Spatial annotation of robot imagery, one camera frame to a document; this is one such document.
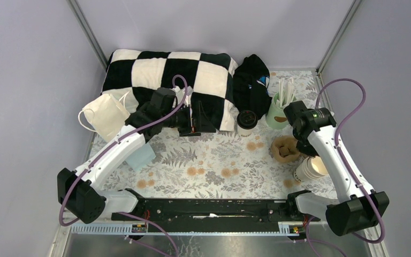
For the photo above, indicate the stack of paper cups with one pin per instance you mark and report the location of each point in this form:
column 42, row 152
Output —
column 311, row 168

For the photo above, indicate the white paper coffee cup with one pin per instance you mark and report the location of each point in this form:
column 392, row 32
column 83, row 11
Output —
column 244, row 131

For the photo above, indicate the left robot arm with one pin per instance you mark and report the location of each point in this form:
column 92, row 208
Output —
column 79, row 191

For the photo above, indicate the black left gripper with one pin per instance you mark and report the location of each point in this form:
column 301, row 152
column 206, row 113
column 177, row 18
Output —
column 201, row 122

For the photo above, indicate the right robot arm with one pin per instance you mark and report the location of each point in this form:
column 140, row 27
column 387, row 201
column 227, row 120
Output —
column 358, row 206

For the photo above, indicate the black cloth bundle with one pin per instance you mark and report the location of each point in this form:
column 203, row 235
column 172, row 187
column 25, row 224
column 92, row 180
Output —
column 250, row 86

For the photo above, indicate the white paper bag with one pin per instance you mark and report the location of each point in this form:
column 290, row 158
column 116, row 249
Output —
column 105, row 116

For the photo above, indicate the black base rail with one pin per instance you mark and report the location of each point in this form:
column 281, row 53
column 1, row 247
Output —
column 219, row 215

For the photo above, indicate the light blue napkin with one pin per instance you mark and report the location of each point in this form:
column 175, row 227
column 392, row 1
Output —
column 141, row 157

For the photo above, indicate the brown cardboard cup carrier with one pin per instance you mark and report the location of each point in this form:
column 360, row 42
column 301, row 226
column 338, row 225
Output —
column 284, row 149

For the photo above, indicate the black white checkered pillow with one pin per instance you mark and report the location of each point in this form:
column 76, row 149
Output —
column 209, row 77

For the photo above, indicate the floral table mat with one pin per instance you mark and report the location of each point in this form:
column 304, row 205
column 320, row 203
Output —
column 215, row 165

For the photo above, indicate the green straw holder cup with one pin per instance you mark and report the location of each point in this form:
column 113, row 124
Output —
column 275, row 117

